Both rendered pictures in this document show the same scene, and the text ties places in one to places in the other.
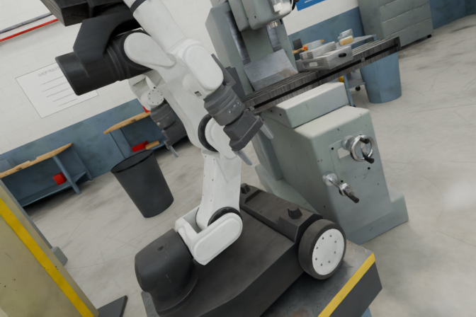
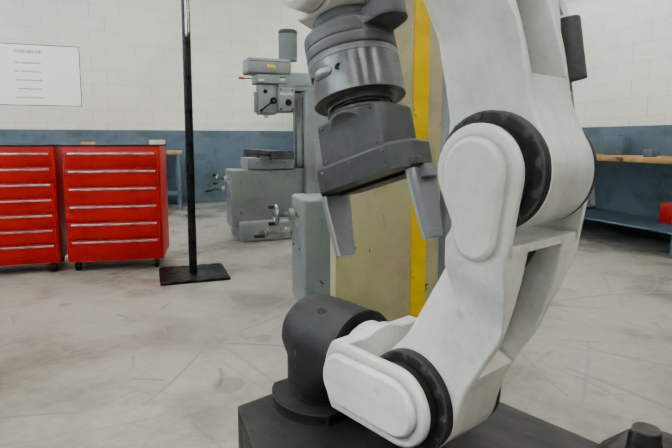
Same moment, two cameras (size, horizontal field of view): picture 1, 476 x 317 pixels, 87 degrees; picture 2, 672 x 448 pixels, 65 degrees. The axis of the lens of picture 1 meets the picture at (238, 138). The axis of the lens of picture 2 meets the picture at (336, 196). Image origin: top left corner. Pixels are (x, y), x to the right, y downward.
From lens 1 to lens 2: 0.74 m
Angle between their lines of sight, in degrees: 74
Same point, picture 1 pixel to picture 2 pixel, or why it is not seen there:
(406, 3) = not seen: outside the picture
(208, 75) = not seen: outside the picture
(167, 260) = (307, 332)
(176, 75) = not seen: outside the picture
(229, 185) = (462, 329)
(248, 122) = (357, 138)
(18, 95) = not seen: outside the picture
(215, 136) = (449, 171)
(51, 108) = not seen: outside the picture
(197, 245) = (331, 357)
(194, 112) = (463, 93)
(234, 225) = (399, 408)
